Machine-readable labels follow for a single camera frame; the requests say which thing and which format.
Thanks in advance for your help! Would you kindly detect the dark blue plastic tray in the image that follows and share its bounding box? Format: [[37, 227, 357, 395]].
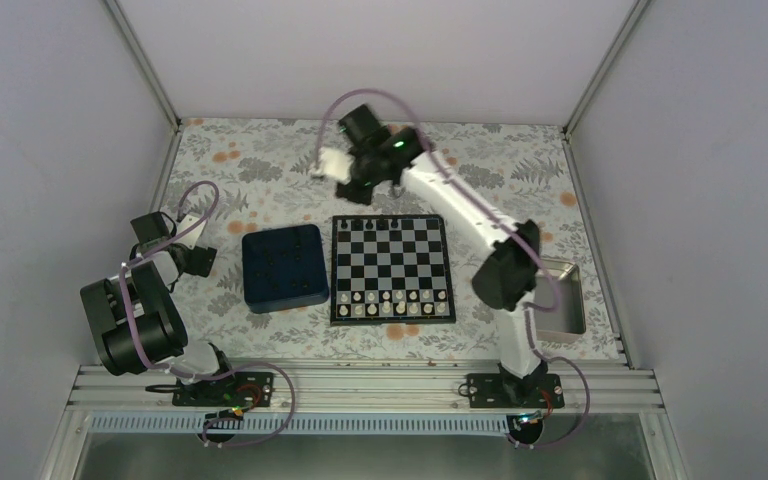
[[241, 224, 330, 314]]

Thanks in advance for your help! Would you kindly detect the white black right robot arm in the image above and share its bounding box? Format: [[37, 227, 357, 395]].
[[319, 105, 548, 407]]

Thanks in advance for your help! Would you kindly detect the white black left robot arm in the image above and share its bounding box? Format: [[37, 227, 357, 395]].
[[80, 211, 239, 405]]

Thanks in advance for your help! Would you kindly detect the white chess pieces front row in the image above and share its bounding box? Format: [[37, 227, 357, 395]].
[[332, 289, 455, 320]]

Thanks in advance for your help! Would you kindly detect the black white chessboard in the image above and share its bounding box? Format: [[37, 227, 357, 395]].
[[330, 214, 456, 326]]

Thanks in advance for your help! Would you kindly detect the floral patterned table cloth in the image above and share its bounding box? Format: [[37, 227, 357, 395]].
[[163, 118, 619, 361]]

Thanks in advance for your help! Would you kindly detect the silver metal tray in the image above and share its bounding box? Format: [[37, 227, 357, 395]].
[[529, 258, 588, 344]]

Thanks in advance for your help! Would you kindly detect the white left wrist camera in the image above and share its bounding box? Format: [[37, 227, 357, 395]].
[[177, 213, 206, 249]]

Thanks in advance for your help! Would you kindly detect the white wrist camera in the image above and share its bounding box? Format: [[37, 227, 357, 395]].
[[177, 213, 206, 249], [310, 147, 354, 184]]

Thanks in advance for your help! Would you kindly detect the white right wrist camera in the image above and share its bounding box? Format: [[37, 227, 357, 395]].
[[310, 147, 354, 184]]

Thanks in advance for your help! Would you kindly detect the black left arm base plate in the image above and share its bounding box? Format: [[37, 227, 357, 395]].
[[145, 372, 274, 409]]

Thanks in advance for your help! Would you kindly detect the grey slotted cable duct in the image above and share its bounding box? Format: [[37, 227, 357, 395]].
[[87, 412, 512, 436]]

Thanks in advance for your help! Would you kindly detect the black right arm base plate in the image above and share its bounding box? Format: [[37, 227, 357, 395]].
[[457, 373, 565, 409]]

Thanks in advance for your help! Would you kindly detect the aluminium mounting rail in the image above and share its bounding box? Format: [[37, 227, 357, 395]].
[[67, 360, 665, 414]]

